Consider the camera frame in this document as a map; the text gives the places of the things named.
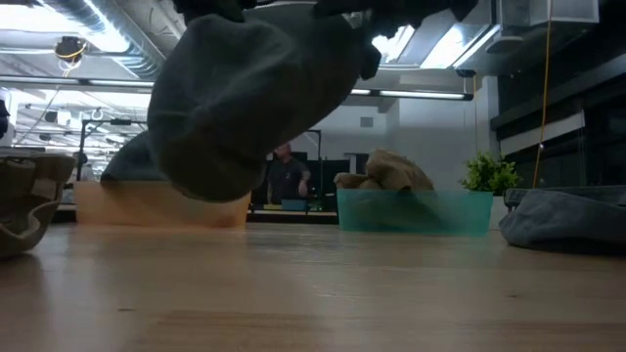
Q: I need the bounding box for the bright ceiling light panel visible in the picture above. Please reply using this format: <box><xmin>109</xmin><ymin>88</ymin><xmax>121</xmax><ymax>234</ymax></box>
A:
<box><xmin>371</xmin><ymin>22</ymin><xmax>501</xmax><ymax>69</ymax></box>

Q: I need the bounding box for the person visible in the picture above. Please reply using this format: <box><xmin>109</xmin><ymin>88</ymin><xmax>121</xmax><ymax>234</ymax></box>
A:
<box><xmin>266</xmin><ymin>142</ymin><xmax>313</xmax><ymax>206</ymax></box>

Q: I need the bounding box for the black ceiling cable reel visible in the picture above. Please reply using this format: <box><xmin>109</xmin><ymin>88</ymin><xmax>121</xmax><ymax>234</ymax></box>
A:
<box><xmin>54</xmin><ymin>35</ymin><xmax>88</xmax><ymax>64</ymax></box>

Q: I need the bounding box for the green potted plant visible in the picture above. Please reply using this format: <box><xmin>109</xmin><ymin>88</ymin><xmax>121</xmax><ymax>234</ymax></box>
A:
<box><xmin>459</xmin><ymin>151</ymin><xmax>523</xmax><ymax>195</ymax></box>

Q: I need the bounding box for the teal translucent bin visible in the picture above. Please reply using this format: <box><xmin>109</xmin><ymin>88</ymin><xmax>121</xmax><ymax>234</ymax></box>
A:
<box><xmin>335</xmin><ymin>189</ymin><xmax>495</xmax><ymax>238</ymax></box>

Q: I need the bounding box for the long ceiling tube light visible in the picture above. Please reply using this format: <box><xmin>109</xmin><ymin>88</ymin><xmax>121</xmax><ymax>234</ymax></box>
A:
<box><xmin>0</xmin><ymin>75</ymin><xmax>474</xmax><ymax>102</ymax></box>

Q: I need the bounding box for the black metal frame stand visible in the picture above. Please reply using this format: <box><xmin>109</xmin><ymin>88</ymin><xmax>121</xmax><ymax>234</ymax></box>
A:
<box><xmin>76</xmin><ymin>118</ymin><xmax>151</xmax><ymax>182</ymax></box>

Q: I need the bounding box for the white rectangular duct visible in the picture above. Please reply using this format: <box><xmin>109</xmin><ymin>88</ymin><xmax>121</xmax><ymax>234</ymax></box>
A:
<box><xmin>498</xmin><ymin>0</ymin><xmax>601</xmax><ymax>26</ymax></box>

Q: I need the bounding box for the corrugated silver ventilation duct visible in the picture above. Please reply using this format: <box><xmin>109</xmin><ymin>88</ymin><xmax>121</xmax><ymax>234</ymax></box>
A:
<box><xmin>41</xmin><ymin>0</ymin><xmax>170</xmax><ymax>82</ymax></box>

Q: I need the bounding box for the orange translucent bin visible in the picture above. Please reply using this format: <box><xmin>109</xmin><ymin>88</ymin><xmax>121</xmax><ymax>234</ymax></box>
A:
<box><xmin>73</xmin><ymin>180</ymin><xmax>253</xmax><ymax>230</ymax></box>

